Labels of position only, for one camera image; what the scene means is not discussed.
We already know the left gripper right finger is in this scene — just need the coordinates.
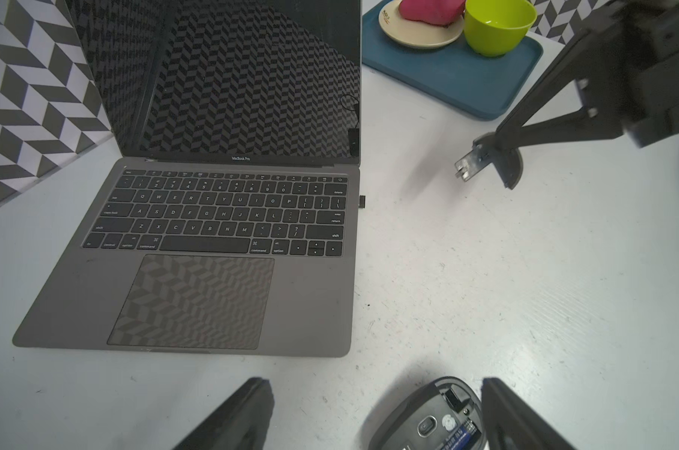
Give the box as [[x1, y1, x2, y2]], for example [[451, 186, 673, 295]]
[[482, 378, 575, 450]]

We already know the black wireless mouse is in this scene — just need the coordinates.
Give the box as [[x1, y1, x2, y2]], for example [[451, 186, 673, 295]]
[[367, 376, 487, 450]]

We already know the beige plate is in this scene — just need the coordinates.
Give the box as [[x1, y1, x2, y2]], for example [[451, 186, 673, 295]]
[[378, 0, 464, 50]]

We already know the blue AA battery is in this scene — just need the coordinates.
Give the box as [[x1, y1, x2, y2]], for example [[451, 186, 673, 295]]
[[439, 419, 481, 450]]

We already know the lime green bowl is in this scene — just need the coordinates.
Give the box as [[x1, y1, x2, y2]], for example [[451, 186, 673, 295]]
[[463, 0, 537, 57]]

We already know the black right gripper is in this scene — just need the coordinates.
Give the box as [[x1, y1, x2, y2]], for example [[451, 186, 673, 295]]
[[493, 1, 679, 189]]

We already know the teal tray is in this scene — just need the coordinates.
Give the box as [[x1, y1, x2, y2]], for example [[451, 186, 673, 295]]
[[362, 1, 544, 120]]

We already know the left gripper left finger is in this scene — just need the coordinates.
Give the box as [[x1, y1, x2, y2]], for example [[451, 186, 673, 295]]
[[175, 377, 275, 450]]

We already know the grey laptop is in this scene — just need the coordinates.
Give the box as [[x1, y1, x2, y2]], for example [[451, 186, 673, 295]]
[[12, 1, 362, 357]]

